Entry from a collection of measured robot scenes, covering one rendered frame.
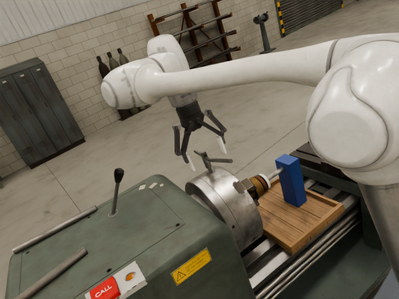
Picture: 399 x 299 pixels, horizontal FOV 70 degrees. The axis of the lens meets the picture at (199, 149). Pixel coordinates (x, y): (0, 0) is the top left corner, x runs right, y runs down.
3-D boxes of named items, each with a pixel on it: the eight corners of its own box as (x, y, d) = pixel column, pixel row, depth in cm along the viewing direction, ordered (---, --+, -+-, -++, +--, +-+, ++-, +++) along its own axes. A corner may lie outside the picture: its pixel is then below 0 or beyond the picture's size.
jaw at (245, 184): (233, 207, 104) (240, 196, 94) (225, 197, 106) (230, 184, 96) (256, 192, 108) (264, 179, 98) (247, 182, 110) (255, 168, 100)
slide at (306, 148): (372, 189, 113) (371, 180, 111) (290, 161, 149) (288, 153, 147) (398, 167, 119) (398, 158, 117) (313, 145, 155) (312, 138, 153)
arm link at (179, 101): (196, 80, 85) (203, 98, 87) (186, 80, 93) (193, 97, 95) (169, 92, 83) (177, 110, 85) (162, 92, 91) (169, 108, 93)
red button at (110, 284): (97, 314, 62) (92, 308, 61) (92, 296, 67) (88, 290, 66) (122, 296, 64) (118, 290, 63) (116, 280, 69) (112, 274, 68)
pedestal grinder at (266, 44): (267, 53, 877) (259, 14, 829) (258, 54, 906) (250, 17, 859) (276, 48, 898) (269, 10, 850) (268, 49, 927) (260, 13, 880)
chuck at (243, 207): (255, 266, 97) (224, 190, 87) (209, 230, 124) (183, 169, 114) (274, 251, 100) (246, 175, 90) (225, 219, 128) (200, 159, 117)
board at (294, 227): (293, 255, 105) (291, 247, 103) (234, 214, 135) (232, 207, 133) (344, 211, 115) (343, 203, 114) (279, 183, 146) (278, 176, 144)
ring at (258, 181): (249, 189, 105) (268, 177, 108) (234, 181, 112) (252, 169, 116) (255, 208, 109) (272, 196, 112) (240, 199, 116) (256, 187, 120)
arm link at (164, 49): (178, 83, 95) (150, 98, 87) (160, 37, 90) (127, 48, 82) (200, 76, 88) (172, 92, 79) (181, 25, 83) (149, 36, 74)
